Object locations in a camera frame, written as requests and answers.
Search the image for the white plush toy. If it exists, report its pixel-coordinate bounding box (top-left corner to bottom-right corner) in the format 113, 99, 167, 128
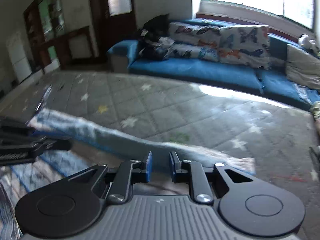
298, 34, 317, 50

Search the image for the black bag on sofa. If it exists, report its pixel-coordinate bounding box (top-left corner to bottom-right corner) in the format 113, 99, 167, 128
138, 14, 169, 61

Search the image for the grey cushion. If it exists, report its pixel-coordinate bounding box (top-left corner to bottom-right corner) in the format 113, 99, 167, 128
285, 44, 320, 92

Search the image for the grey quilted star table cover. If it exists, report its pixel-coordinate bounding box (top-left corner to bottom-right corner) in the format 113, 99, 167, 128
1, 71, 319, 239

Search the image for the silver pen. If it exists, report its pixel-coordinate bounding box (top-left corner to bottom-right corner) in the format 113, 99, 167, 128
35, 85, 52, 114

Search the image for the striped blue pink knit garment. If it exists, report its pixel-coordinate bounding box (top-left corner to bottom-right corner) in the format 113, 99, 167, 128
1, 109, 255, 239

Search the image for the dark wooden cabinet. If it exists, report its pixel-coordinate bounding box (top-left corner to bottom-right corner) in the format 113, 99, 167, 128
23, 0, 98, 68

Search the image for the dark wooden door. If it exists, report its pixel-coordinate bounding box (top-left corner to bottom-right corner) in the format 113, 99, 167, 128
89, 0, 137, 57

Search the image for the large butterfly print pillow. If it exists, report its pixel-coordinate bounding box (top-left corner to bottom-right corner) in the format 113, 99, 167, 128
218, 25, 271, 70

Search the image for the long butterfly print pillow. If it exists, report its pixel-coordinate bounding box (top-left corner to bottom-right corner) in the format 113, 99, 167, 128
168, 22, 221, 62

